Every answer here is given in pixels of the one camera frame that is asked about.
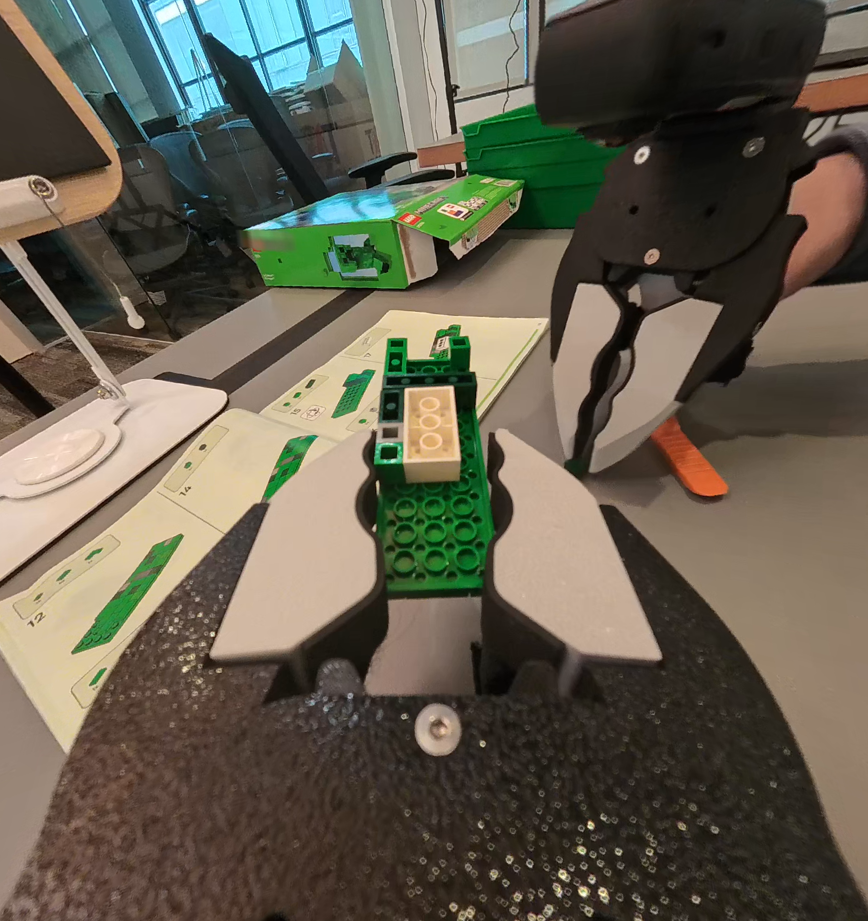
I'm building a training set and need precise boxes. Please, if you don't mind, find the cardboard box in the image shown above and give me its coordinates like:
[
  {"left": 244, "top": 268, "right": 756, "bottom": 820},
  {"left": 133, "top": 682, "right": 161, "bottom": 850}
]
[{"left": 290, "top": 39, "right": 372, "bottom": 139}]

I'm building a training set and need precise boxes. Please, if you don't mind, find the black office chair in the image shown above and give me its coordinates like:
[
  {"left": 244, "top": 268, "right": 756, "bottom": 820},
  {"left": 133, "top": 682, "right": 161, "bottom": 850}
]
[{"left": 346, "top": 153, "right": 457, "bottom": 191}]

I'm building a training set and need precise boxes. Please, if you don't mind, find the black monitor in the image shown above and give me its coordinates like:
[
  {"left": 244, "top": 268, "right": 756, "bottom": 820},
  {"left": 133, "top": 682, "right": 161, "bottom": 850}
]
[{"left": 202, "top": 32, "right": 330, "bottom": 206}]

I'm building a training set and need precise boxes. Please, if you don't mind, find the white lamp base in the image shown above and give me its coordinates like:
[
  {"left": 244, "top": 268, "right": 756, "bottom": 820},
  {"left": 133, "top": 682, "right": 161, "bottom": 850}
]
[{"left": 0, "top": 175, "right": 230, "bottom": 602}]

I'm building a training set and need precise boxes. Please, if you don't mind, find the person's right hand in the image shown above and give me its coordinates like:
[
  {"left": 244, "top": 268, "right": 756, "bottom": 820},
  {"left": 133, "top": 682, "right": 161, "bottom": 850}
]
[{"left": 783, "top": 151, "right": 868, "bottom": 297}]

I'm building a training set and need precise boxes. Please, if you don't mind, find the green plastic bin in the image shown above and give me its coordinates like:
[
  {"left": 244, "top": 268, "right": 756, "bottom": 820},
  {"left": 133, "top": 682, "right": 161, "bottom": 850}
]
[
  {"left": 466, "top": 165, "right": 622, "bottom": 230},
  {"left": 464, "top": 140, "right": 622, "bottom": 172},
  {"left": 461, "top": 104, "right": 586, "bottom": 145}
]

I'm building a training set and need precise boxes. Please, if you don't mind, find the grey office chair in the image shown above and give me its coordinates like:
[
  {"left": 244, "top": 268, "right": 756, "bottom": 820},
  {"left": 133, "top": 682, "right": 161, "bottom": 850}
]
[
  {"left": 150, "top": 133, "right": 215, "bottom": 242},
  {"left": 211, "top": 118, "right": 302, "bottom": 220}
]

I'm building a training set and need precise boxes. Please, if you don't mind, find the orange brick separator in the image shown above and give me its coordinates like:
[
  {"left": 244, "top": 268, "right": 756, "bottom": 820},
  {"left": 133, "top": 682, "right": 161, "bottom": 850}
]
[{"left": 650, "top": 417, "right": 730, "bottom": 499}]

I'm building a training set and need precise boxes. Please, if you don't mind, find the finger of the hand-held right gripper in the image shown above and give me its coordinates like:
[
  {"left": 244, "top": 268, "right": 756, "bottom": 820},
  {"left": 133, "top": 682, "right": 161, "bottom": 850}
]
[
  {"left": 587, "top": 275, "right": 727, "bottom": 474},
  {"left": 551, "top": 282, "right": 640, "bottom": 469}
]

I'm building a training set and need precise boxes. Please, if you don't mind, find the black hanging cable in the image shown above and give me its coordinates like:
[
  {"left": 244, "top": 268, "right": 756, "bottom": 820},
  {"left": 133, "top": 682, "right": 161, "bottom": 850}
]
[{"left": 502, "top": 0, "right": 525, "bottom": 98}]

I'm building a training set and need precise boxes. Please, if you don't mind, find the green toy brick box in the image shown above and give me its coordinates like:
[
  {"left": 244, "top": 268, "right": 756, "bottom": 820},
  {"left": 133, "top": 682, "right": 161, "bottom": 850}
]
[{"left": 241, "top": 173, "right": 527, "bottom": 290}]

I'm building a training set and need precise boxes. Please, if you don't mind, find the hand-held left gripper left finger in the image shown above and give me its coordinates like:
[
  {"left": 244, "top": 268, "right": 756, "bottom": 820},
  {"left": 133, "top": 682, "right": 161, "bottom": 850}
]
[{"left": 208, "top": 429, "right": 392, "bottom": 697}]

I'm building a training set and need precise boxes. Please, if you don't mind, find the dark panel with wooden rim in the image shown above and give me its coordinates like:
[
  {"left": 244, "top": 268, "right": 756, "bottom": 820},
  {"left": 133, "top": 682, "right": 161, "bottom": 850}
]
[{"left": 0, "top": 0, "right": 124, "bottom": 253}]

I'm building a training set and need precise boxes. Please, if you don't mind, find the white cord with knob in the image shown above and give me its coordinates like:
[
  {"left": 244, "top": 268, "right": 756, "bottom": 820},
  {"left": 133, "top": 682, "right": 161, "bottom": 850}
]
[{"left": 44, "top": 196, "right": 147, "bottom": 331}]

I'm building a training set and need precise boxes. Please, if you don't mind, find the grey desk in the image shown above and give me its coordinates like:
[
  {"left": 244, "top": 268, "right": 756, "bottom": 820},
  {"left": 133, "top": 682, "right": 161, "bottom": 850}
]
[{"left": 0, "top": 229, "right": 868, "bottom": 921}]

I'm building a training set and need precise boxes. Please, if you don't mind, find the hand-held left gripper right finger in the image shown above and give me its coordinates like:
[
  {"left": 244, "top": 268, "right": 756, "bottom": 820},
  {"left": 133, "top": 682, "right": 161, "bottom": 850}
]
[{"left": 481, "top": 428, "right": 664, "bottom": 697}]

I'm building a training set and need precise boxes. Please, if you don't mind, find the building instruction booklet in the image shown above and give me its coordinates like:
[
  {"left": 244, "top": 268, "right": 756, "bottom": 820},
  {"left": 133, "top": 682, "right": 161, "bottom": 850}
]
[{"left": 0, "top": 309, "right": 550, "bottom": 753}]

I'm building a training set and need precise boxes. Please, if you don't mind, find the black table leg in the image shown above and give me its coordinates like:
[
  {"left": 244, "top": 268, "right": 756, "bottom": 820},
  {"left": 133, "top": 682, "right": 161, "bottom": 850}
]
[{"left": 0, "top": 327, "right": 55, "bottom": 420}]

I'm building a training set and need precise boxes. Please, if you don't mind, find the white building brick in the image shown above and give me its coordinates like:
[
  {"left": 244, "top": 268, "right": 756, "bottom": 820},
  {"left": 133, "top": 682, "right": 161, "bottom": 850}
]
[{"left": 403, "top": 385, "right": 480, "bottom": 484}]

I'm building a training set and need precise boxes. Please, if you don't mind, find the green brick model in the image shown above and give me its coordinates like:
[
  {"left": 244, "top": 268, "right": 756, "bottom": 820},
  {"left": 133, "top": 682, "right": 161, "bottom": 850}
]
[{"left": 373, "top": 324, "right": 494, "bottom": 600}]

